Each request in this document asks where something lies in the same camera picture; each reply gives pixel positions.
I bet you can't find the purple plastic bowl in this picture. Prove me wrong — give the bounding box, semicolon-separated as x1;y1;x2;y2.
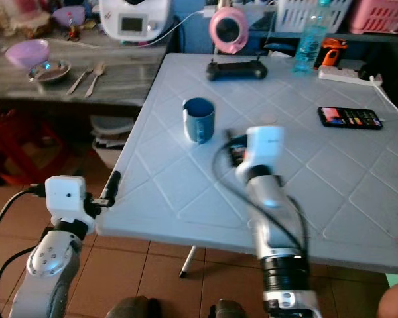
5;39;51;70

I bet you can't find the orange and black tool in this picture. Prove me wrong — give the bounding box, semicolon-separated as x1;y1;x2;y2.
321;37;348;68

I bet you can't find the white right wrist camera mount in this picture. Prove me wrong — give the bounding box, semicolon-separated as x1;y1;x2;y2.
245;125;287;170

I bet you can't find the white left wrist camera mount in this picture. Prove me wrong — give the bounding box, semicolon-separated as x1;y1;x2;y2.
44;175;94;223

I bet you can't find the black game controller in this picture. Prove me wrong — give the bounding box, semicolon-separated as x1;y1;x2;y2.
205;59;269;82

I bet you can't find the white lidded container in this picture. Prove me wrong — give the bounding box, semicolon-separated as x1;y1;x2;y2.
89;115;127;170

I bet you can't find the clear blue water bottle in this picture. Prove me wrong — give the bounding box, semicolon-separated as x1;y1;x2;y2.
293;0;333;74

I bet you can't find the white appliance with screen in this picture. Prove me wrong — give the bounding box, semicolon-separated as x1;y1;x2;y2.
99;0;172;42

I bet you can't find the white plastic basket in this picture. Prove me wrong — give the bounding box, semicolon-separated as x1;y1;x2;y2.
275;0;353;34

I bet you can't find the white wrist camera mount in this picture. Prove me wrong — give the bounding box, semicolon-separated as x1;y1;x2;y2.
44;175;94;223
245;125;287;170

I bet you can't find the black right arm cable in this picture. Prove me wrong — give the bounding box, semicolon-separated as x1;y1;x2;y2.
214;132;310;260

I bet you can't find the red plastic stool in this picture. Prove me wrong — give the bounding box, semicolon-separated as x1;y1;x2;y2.
0;109;42;187

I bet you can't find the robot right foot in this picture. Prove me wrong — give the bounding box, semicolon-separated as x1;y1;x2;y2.
208;299;247;318

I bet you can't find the white power strip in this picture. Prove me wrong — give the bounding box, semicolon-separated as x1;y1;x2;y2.
318;64;384;87

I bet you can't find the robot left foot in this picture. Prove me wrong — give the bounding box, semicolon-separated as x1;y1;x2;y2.
105;296;161;318

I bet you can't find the black smartphone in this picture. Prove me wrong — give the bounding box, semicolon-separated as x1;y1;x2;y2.
317;106;384;131

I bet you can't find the grey wooden counter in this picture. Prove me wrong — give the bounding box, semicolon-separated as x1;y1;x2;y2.
0;30;168;111

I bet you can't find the white table leg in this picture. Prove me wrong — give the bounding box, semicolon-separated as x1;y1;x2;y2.
178;244;199;278

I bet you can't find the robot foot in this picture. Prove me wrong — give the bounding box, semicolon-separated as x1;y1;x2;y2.
105;296;161;318
208;299;247;318

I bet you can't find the pink round appliance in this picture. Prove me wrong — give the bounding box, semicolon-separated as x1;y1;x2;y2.
208;6;251;56

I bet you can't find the shallow metal bowl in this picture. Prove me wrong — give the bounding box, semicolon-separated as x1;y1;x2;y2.
28;60;72;83

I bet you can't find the white appliance cable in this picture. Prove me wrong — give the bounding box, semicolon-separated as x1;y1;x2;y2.
141;8;218;47

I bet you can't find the small purple dish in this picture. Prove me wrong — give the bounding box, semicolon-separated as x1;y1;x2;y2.
52;6;94;28

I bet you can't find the blue mug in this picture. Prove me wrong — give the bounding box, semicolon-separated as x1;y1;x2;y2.
182;97;217;145

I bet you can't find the pink plastic basket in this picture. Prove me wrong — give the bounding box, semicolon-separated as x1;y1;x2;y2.
348;0;398;36

